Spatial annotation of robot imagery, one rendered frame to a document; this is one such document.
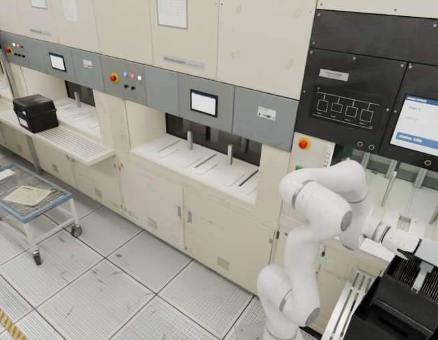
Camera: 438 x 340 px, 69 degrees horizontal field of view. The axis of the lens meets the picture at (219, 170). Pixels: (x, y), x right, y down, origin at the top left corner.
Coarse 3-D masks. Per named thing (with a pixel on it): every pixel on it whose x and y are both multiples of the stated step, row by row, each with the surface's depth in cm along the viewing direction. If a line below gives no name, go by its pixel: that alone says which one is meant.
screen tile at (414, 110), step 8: (408, 104) 125; (408, 112) 126; (416, 112) 125; (424, 112) 123; (432, 112) 122; (432, 120) 123; (400, 128) 130; (408, 128) 129; (416, 128) 127; (424, 128) 125; (432, 128) 124; (432, 136) 125
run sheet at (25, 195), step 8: (16, 192) 264; (24, 192) 264; (32, 192) 264; (40, 192) 265; (48, 192) 265; (8, 200) 254; (16, 200) 254; (24, 200) 255; (32, 200) 255; (40, 200) 256
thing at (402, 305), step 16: (432, 256) 106; (384, 272) 112; (416, 272) 124; (384, 288) 114; (400, 288) 110; (416, 288) 104; (384, 304) 116; (400, 304) 112; (416, 304) 108; (432, 304) 104; (400, 320) 120; (416, 320) 110; (432, 320) 106
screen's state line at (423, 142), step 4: (400, 132) 131; (396, 136) 133; (400, 136) 132; (404, 136) 131; (408, 136) 130; (412, 136) 129; (416, 136) 128; (404, 140) 131; (408, 140) 130; (412, 140) 130; (416, 140) 129; (420, 140) 128; (424, 140) 127; (428, 140) 126; (432, 140) 126; (420, 144) 128; (424, 144) 128; (428, 144) 127; (432, 144) 126; (436, 144) 125; (436, 148) 126
